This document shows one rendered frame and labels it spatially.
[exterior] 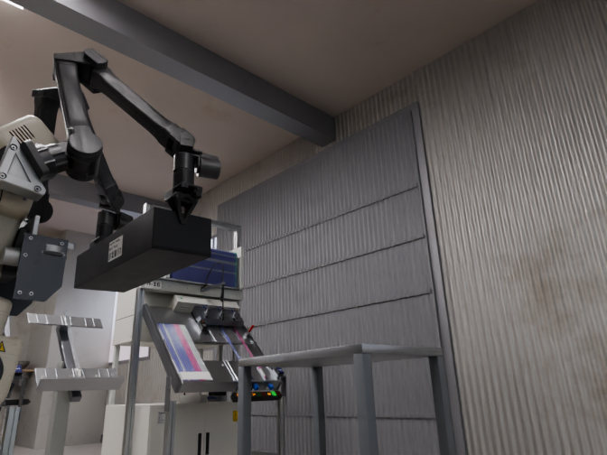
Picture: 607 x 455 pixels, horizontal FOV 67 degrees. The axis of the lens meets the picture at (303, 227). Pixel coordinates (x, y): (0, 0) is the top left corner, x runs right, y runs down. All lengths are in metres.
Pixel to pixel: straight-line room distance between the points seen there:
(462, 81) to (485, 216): 1.20
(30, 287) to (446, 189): 3.22
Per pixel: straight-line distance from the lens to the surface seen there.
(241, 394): 2.01
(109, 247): 1.48
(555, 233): 3.46
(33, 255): 1.28
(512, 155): 3.73
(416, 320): 3.77
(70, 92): 1.44
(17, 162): 1.22
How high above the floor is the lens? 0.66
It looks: 20 degrees up
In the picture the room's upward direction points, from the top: 2 degrees counter-clockwise
